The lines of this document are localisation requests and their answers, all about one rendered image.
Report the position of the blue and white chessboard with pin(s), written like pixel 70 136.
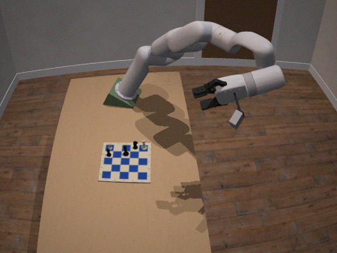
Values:
pixel 134 168

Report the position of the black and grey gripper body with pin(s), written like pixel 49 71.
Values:
pixel 235 84

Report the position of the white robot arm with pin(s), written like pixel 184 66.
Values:
pixel 192 38

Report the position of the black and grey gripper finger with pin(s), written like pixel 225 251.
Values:
pixel 209 103
pixel 206 88

